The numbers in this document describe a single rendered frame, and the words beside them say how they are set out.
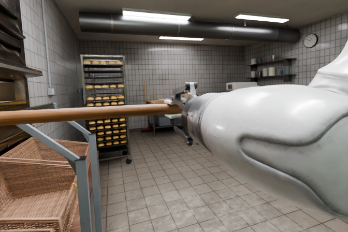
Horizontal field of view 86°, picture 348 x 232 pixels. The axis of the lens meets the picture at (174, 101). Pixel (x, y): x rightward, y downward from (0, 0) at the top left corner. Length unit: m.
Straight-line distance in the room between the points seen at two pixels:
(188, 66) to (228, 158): 5.83
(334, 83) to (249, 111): 0.14
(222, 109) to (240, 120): 0.03
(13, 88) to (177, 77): 4.47
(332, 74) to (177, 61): 5.66
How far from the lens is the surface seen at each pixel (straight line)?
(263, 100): 0.18
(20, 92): 2.11
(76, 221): 1.23
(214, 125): 0.21
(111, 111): 0.47
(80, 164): 0.92
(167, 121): 5.05
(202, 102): 0.27
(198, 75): 6.11
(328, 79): 0.30
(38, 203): 1.49
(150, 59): 5.66
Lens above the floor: 1.24
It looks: 4 degrees down
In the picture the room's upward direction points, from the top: 2 degrees counter-clockwise
